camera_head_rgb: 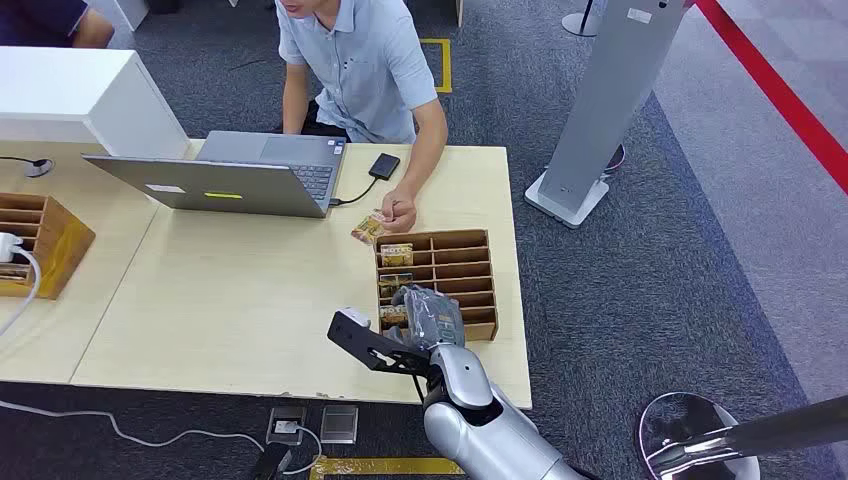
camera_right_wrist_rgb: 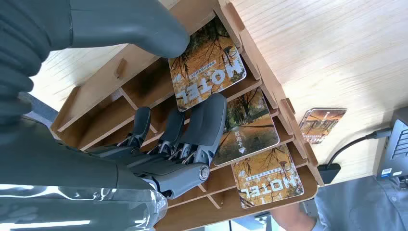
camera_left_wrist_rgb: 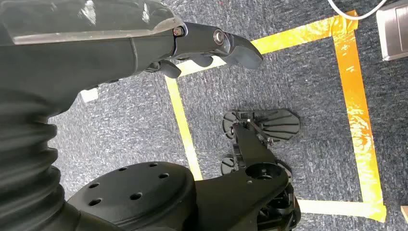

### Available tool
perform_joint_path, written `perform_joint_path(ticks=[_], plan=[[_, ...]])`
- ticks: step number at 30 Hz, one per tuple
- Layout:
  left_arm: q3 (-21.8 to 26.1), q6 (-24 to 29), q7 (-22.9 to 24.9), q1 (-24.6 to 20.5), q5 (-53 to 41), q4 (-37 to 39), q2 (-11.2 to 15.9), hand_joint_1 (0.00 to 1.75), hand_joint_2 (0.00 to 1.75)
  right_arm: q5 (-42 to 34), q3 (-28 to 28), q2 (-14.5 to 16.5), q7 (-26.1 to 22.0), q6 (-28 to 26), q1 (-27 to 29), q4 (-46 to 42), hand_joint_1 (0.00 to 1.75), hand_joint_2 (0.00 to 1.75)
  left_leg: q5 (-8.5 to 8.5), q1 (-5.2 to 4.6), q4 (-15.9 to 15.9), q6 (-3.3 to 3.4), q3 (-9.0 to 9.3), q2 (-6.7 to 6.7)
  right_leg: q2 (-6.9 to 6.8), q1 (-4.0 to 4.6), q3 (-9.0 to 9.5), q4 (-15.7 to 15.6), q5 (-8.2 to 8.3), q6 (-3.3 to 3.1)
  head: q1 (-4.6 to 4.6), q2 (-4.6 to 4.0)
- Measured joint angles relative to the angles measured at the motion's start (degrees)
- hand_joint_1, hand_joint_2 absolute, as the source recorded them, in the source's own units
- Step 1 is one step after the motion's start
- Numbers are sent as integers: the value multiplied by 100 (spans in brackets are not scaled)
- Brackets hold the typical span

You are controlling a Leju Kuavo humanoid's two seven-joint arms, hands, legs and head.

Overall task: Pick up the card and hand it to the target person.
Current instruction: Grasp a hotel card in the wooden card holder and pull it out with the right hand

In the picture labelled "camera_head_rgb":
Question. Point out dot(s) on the person's left hand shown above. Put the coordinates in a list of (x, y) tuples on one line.
[(401, 210)]

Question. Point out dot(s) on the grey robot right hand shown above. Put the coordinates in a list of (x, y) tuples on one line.
[(432, 318)]

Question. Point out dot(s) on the patterned card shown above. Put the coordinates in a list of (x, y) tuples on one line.
[(368, 228), (396, 255), (392, 283), (392, 316)]

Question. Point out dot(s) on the person's right forearm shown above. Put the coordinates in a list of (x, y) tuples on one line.
[(295, 99)]

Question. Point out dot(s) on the person's left forearm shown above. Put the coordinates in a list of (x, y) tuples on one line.
[(427, 146)]

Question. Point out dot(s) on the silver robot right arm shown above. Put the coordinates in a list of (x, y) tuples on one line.
[(484, 430)]

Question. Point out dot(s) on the wooden card organizer with cards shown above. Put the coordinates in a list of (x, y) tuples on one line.
[(464, 272)]

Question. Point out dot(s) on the wooden card organizer with charger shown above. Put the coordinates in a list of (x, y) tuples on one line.
[(56, 242)]

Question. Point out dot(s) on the seated person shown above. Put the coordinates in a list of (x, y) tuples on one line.
[(46, 23)]

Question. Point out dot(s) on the black external drive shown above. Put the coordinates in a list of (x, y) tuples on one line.
[(385, 166)]

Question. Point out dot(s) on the grey laptop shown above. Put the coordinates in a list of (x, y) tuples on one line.
[(265, 179)]

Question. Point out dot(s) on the metal floor cover plate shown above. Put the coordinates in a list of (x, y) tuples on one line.
[(339, 424)]

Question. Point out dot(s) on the floor socket box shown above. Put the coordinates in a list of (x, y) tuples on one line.
[(286, 425)]

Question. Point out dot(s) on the grey kiosk stand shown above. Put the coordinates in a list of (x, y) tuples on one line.
[(609, 99)]

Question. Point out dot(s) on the round stanchion base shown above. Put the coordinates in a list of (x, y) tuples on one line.
[(582, 23)]

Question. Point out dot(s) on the white cabinet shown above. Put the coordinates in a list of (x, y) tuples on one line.
[(79, 93)]

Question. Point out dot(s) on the white charger plug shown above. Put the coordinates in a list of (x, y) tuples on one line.
[(8, 246)]

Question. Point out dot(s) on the red floor tape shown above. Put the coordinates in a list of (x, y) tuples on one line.
[(782, 99)]

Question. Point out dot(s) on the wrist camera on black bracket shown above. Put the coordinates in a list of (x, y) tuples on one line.
[(371, 344)]

